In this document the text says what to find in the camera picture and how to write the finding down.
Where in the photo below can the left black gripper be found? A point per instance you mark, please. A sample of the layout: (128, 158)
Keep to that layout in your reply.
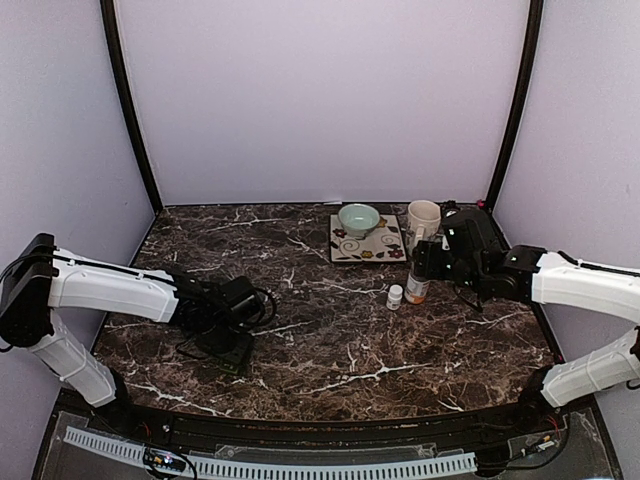
(240, 352)

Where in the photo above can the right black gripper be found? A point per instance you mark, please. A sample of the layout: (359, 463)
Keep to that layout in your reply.
(426, 264)

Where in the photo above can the green weekly pill organizer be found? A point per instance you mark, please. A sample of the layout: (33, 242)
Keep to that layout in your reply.
(233, 366)

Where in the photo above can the large grey-capped pill bottle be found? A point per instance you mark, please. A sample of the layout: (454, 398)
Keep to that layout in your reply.
(416, 289)

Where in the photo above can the small white pill bottle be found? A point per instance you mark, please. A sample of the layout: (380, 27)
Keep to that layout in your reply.
(394, 297)

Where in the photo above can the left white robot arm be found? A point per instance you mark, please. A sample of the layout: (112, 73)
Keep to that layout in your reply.
(45, 279)

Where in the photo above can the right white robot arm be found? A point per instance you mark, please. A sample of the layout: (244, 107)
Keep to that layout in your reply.
(538, 277)

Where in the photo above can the cream ceramic mug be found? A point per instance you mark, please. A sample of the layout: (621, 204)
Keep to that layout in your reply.
(424, 218)

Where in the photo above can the floral square ceramic plate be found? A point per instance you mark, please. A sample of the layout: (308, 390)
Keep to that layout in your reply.
(383, 245)

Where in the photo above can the celadon bowl on plate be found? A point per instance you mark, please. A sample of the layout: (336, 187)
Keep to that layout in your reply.
(358, 220)

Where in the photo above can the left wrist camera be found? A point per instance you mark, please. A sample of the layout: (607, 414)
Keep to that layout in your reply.
(240, 296)

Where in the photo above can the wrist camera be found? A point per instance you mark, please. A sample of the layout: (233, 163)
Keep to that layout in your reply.
(240, 296)
(468, 231)

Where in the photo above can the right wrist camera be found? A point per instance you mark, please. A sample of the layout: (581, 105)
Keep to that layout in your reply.
(468, 231)

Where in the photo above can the white slotted cable duct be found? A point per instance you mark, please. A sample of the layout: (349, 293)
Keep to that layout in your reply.
(235, 462)

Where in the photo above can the black front rail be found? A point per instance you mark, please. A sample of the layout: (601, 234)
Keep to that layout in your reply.
(176, 421)

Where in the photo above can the right black frame post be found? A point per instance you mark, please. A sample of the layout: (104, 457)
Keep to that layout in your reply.
(521, 89)

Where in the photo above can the black frame post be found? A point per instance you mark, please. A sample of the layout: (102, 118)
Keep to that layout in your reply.
(521, 89)
(126, 101)

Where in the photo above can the left black frame post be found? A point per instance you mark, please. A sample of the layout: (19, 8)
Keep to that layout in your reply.
(126, 101)

